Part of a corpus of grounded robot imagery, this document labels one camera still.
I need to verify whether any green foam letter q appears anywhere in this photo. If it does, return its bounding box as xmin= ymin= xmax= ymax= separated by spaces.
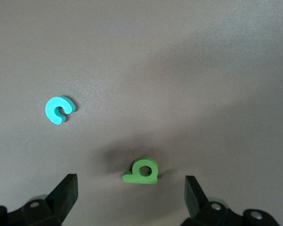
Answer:
xmin=122 ymin=156 xmax=159 ymax=185

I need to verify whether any cyan foam letter c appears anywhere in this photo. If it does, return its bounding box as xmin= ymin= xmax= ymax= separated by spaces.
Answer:
xmin=44 ymin=95 xmax=76 ymax=125

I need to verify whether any brown table cover sheet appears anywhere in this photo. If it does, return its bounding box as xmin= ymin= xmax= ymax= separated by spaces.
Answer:
xmin=0 ymin=0 xmax=283 ymax=226

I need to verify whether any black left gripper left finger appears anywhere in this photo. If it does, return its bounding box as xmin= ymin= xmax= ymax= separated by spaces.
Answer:
xmin=0 ymin=173 xmax=79 ymax=226

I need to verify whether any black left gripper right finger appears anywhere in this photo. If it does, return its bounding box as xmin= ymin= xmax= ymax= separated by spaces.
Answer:
xmin=180 ymin=175 xmax=280 ymax=226

